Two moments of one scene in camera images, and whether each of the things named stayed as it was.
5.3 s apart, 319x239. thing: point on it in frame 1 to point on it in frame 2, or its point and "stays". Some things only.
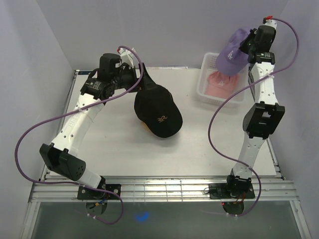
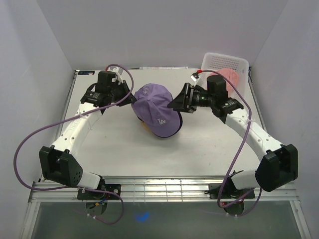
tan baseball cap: (145, 126) stays
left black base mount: (83, 193) stays
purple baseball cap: (232, 59) to (151, 109)
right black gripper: (242, 45) to (181, 103)
